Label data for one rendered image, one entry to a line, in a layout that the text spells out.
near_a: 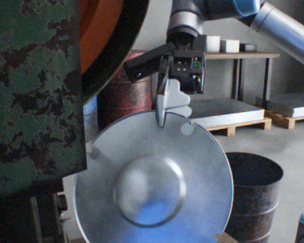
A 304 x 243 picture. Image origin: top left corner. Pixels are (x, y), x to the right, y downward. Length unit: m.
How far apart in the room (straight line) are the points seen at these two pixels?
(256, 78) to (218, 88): 0.71
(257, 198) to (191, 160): 1.03
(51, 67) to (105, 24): 0.56
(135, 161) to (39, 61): 0.36
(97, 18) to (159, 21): 3.35
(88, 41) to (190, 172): 0.41
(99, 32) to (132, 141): 0.31
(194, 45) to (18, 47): 0.46
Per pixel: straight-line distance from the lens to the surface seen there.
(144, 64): 0.65
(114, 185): 0.58
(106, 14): 0.80
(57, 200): 0.46
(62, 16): 0.25
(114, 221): 0.58
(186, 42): 0.67
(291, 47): 0.82
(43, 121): 0.25
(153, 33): 4.09
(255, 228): 1.67
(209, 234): 0.54
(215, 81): 4.63
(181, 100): 0.57
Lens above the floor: 1.18
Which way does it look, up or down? 18 degrees down
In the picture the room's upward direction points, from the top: straight up
